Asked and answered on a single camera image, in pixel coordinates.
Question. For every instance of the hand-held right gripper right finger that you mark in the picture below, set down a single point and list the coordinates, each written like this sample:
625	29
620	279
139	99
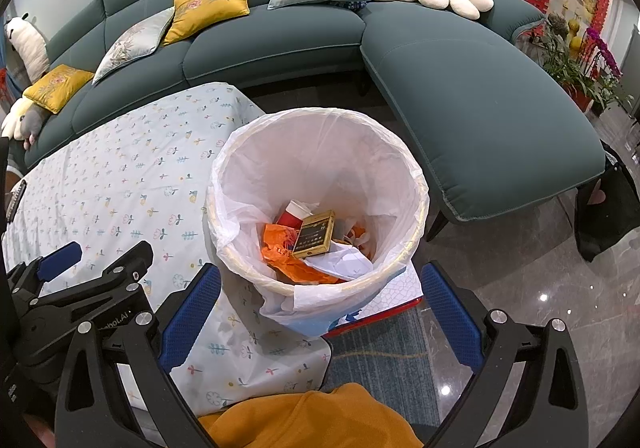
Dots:
450	313

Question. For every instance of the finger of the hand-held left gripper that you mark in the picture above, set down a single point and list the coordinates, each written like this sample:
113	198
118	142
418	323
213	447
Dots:
125	268
60	260

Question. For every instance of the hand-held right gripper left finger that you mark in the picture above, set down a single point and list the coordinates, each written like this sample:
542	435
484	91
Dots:
192	313

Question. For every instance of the small orange wrapper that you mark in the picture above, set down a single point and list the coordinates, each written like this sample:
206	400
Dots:
277	248

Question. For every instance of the grey paper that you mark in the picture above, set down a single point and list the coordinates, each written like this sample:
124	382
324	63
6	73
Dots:
345	263

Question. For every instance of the large orange wrapper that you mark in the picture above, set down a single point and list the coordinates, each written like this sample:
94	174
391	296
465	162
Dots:
358	233

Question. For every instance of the red paper cup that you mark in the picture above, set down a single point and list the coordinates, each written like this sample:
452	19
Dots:
289	218

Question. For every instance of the gold cigarette box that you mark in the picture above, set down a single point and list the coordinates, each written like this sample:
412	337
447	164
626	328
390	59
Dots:
312	234

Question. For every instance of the trash bin with white liner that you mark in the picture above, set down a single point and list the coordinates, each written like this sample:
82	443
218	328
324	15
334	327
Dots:
320	162

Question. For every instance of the person's left forearm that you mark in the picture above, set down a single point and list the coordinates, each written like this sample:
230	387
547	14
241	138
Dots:
40	433

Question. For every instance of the white box with red edge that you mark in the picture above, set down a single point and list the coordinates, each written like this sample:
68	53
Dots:
395	293

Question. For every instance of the black remote control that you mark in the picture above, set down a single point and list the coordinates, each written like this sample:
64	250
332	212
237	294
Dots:
16	200

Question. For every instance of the blue rug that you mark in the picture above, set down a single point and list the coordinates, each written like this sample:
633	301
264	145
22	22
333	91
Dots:
385	358

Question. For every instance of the light blue floral tablecloth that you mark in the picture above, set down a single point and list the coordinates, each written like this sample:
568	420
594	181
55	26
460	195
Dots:
125	167

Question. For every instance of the round wooden stool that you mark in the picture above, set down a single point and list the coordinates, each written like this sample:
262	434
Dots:
11	171

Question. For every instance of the grey plush toy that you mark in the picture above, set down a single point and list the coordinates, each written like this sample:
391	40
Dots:
27	125

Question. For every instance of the orange garment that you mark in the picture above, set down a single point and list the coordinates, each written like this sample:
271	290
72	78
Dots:
310	423

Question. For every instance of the black bag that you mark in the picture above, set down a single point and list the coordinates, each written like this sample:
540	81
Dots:
600	223

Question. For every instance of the yellow embroidered cushion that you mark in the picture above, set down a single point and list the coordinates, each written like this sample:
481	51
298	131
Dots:
210	5
55	85

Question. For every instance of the white plush toy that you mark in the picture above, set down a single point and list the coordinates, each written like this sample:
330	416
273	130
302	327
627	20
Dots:
27	45

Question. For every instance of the blue curtain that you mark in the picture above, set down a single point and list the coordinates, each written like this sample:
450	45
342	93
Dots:
3	47

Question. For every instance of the green plant in red pot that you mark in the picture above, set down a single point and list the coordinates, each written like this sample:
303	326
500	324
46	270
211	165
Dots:
565	67

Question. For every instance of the teal sectional sofa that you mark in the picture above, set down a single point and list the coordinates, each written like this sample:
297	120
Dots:
280	42

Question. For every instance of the purple orchid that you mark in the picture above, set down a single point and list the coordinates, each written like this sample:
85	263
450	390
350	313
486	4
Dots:
602	52

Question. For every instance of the potted plant with yellow fruits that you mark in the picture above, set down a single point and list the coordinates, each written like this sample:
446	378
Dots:
572	35

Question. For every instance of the blue patterned cushion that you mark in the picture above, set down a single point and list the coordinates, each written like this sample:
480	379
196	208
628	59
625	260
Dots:
350	5

